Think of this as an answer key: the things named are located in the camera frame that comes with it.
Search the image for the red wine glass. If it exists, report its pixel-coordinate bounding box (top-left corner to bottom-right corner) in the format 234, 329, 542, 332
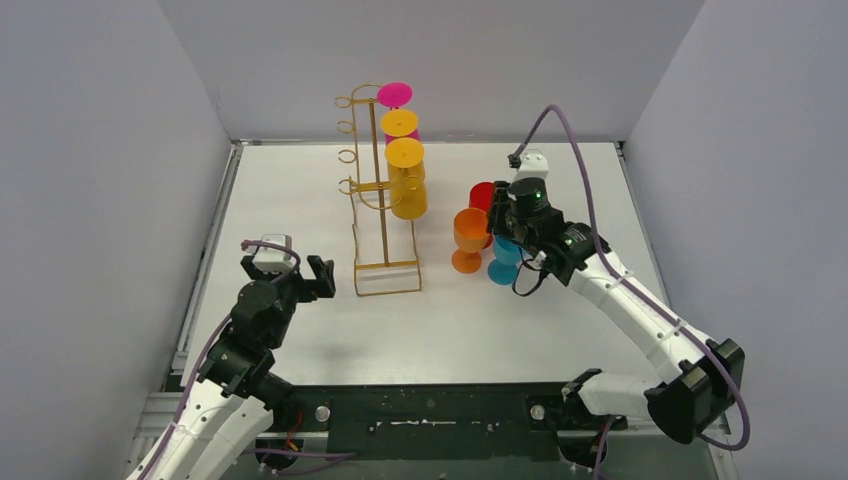
469, 182, 494, 250

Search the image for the blue wine glass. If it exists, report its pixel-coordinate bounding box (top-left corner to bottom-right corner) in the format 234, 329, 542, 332
487, 236, 524, 285

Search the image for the orange wine glass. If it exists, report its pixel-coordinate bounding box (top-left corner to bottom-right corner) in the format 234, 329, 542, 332
451, 207, 490, 274

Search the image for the yellow wine glass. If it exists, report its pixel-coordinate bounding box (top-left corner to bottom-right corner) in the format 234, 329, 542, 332
385, 137, 428, 220
380, 108, 419, 138

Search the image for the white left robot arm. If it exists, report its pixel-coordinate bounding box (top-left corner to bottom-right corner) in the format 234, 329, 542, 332
129, 255, 336, 479

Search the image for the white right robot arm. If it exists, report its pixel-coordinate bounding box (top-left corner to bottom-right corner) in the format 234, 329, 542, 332
487, 177, 745, 444

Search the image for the magenta wine glass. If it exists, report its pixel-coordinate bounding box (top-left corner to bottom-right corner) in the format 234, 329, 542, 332
376, 82, 420, 142

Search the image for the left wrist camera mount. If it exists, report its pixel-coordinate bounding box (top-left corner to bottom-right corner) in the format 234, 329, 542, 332
248, 234, 295, 274

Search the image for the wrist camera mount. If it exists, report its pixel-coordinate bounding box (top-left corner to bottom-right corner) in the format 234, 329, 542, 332
248, 234, 295, 274
508, 150, 549, 182

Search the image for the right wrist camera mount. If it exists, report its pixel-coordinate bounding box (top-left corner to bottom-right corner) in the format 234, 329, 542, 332
508, 150, 549, 182

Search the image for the gold wire glass rack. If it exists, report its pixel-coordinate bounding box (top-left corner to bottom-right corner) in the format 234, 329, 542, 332
334, 83, 424, 297

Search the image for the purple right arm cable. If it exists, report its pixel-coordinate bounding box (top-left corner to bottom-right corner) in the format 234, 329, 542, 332
508, 104, 753, 453

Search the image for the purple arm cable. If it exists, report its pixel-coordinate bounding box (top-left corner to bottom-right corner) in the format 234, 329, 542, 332
135, 239, 359, 480
508, 104, 753, 453

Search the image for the aluminium table edge rail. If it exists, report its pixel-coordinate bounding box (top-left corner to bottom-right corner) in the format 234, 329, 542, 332
122, 137, 740, 480

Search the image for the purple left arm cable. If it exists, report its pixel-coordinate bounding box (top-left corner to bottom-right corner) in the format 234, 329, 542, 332
135, 239, 359, 480

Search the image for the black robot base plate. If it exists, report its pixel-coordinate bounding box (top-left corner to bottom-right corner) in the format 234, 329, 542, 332
248, 382, 606, 465

